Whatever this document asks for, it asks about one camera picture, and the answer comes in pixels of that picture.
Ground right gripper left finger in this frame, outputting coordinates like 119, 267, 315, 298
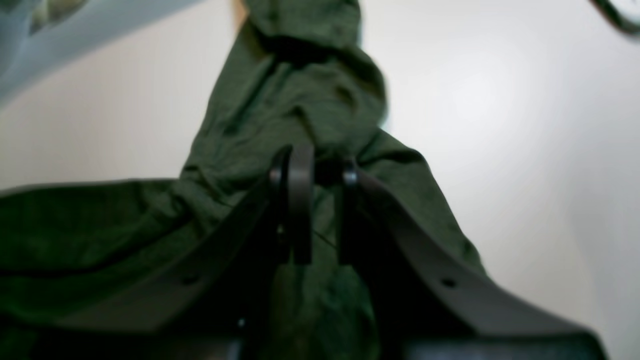
54, 145, 314, 333

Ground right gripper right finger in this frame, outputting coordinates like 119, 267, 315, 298
337, 157, 600, 346

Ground dark green t-shirt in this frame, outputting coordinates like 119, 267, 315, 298
0, 0, 486, 360

